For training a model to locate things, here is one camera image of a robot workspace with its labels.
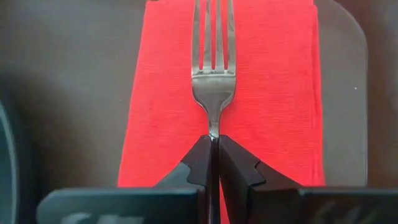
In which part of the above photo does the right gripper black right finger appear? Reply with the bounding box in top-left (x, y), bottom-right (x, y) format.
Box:
top-left (218, 135), bottom-right (302, 224)

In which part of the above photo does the silver metal fork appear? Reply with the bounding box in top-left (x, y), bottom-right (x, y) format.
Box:
top-left (191, 0), bottom-right (237, 139)

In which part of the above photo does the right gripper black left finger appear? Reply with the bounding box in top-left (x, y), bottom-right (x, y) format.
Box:
top-left (154, 135), bottom-right (216, 224)

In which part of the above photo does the black round plate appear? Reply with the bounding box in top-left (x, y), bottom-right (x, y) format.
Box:
top-left (0, 99), bottom-right (20, 224)

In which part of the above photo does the red cloth napkin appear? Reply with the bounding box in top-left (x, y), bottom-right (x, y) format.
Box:
top-left (117, 0), bottom-right (326, 224)

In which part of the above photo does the brown plastic serving tray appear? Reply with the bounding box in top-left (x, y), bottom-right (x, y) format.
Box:
top-left (0, 0), bottom-right (398, 224)

